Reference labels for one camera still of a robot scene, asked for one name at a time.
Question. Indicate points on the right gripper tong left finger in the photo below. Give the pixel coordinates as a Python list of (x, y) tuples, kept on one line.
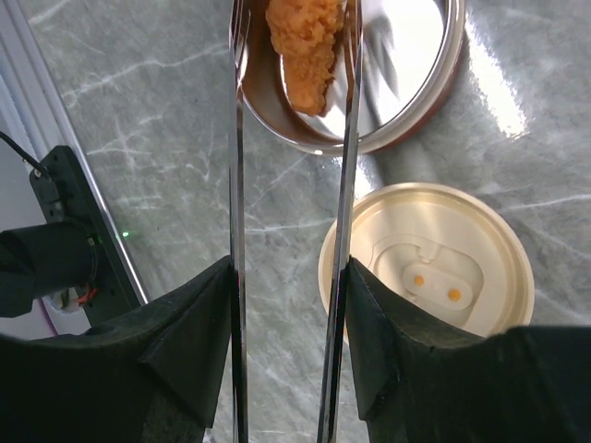
[(237, 207)]

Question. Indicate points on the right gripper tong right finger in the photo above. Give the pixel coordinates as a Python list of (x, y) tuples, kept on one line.
[(420, 379)]

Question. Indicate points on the orange fried chicken piece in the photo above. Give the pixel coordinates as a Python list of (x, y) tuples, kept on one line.
[(303, 33)]

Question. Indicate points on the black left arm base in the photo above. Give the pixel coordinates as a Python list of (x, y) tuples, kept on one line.
[(65, 195)]

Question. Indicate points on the cream round lid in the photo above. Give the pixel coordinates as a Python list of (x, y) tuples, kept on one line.
[(448, 253)]

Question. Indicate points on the brown steel-lined container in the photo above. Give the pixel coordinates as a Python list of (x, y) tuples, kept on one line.
[(394, 64)]

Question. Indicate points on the aluminium frame rail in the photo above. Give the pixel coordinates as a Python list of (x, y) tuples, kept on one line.
[(34, 115)]

